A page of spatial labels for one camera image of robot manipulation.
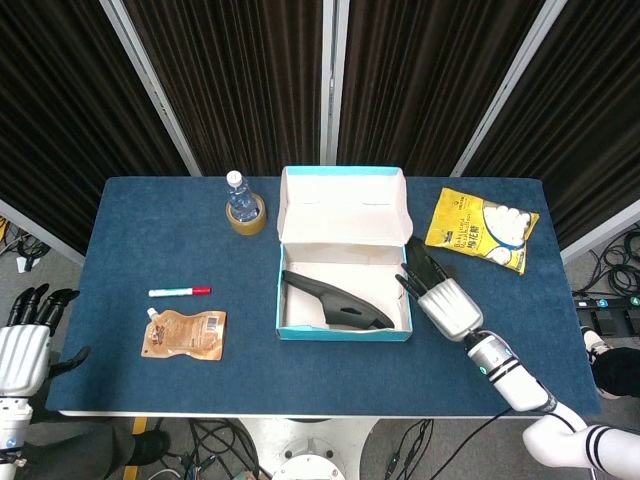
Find black power strip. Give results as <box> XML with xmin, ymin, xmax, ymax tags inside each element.
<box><xmin>573</xmin><ymin>294</ymin><xmax>640</xmax><ymax>341</ymax></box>

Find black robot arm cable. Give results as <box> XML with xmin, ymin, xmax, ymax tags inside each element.
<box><xmin>444</xmin><ymin>394</ymin><xmax>576</xmax><ymax>480</ymax></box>

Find orange spout pouch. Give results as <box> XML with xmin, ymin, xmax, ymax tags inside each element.
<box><xmin>140</xmin><ymin>307</ymin><xmax>228</xmax><ymax>362</ymax></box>

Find tangled cables under table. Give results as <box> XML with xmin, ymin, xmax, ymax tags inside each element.
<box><xmin>169</xmin><ymin>417</ymin><xmax>264</xmax><ymax>480</ymax></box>

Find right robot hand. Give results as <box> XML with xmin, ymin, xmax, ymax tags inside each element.
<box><xmin>394</xmin><ymin>259</ymin><xmax>484</xmax><ymax>344</ymax></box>

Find light blue shoe box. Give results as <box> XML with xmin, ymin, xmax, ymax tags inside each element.
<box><xmin>275</xmin><ymin>166</ymin><xmax>414</xmax><ymax>342</ymax></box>

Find clear plastic water bottle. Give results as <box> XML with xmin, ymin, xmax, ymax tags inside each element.
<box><xmin>224</xmin><ymin>170</ymin><xmax>256</xmax><ymax>223</ymax></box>

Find black cable with inline plug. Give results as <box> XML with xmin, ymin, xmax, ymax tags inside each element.
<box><xmin>384</xmin><ymin>418</ymin><xmax>435</xmax><ymax>480</ymax></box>

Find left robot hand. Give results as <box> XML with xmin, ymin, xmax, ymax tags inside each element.
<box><xmin>0</xmin><ymin>283</ymin><xmax>92</xmax><ymax>396</ymax></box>

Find dark curtain partition panel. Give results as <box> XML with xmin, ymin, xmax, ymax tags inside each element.
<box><xmin>322</xmin><ymin>0</ymin><xmax>569</xmax><ymax>177</ymax></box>
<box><xmin>449</xmin><ymin>0</ymin><xmax>640</xmax><ymax>264</ymax></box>
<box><xmin>0</xmin><ymin>0</ymin><xmax>201</xmax><ymax>264</ymax></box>
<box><xmin>99</xmin><ymin>0</ymin><xmax>336</xmax><ymax>177</ymax></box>

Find black floor cable bundle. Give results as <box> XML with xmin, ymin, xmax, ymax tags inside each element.
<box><xmin>582</xmin><ymin>234</ymin><xmax>640</xmax><ymax>301</ymax></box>
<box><xmin>0</xmin><ymin>219</ymin><xmax>51</xmax><ymax>274</ymax></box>

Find dark blue table cloth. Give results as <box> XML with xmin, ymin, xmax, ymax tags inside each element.
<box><xmin>45</xmin><ymin>176</ymin><xmax>604</xmax><ymax>417</ymax></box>

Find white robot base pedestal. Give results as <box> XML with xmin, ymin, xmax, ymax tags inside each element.
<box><xmin>234</xmin><ymin>417</ymin><xmax>381</xmax><ymax>480</ymax></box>

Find person's leg with white sock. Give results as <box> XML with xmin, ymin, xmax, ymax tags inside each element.
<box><xmin>579</xmin><ymin>324</ymin><xmax>640</xmax><ymax>400</ymax></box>

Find white marker with red cap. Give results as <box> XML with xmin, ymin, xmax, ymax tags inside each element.
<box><xmin>148</xmin><ymin>286</ymin><xmax>213</xmax><ymax>299</ymax></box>

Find brown packing tape roll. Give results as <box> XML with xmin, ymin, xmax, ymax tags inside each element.
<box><xmin>225</xmin><ymin>194</ymin><xmax>268</xmax><ymax>236</ymax></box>

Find yellow marshmallow bag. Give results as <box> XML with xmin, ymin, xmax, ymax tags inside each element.
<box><xmin>424</xmin><ymin>187</ymin><xmax>541</xmax><ymax>276</ymax></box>

